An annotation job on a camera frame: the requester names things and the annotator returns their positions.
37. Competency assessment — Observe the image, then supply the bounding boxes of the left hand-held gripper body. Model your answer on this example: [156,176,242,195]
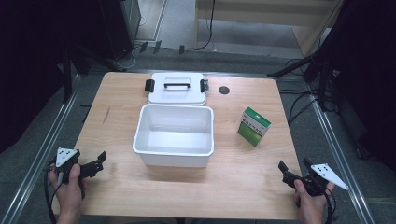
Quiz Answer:
[50,147,86,200]

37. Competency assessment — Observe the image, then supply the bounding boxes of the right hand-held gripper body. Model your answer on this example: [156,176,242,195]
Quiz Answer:
[295,156,350,198]

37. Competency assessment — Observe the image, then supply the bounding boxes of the green and white carton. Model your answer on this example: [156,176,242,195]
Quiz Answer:
[236,106,273,148]

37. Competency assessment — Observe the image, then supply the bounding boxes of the white plastic storage box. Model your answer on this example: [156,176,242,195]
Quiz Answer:
[132,103,216,169]

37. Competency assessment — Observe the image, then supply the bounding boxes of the person's right hand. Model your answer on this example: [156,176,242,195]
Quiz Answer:
[293,179,336,224]

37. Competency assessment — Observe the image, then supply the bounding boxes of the person's left hand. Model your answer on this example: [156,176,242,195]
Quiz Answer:
[48,163,89,224]

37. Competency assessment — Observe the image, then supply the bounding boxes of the black tripod leg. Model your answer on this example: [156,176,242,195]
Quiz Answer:
[266,54,316,78]

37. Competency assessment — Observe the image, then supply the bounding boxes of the black cabinet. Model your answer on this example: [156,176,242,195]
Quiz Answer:
[98,0,142,63]

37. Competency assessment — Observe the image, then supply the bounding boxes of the light wooden furniture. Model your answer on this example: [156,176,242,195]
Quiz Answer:
[193,0,345,58]

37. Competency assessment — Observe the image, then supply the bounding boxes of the metal floor rail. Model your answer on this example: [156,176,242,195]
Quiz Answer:
[305,83,376,224]
[0,74,84,224]

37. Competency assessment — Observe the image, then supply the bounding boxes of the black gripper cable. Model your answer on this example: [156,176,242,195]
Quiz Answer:
[322,186,338,224]
[43,160,64,224]

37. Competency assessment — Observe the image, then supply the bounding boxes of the black floor cables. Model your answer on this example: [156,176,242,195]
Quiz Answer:
[277,57,340,126]

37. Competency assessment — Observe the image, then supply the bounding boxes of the black stand post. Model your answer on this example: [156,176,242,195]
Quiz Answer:
[61,46,75,105]

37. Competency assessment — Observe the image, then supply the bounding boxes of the white lid with black handle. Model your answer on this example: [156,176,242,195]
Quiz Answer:
[144,71,210,106]

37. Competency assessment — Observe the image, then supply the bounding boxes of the white floor cable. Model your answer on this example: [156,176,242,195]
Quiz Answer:
[122,14,148,70]

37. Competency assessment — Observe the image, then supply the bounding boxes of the thin black hanging cable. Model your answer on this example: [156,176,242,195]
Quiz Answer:
[195,0,217,51]

